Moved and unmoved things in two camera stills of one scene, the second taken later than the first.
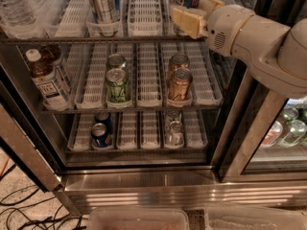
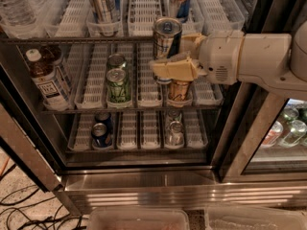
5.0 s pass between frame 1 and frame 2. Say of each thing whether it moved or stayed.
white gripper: moved
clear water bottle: stayed
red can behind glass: stayed
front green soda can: stayed
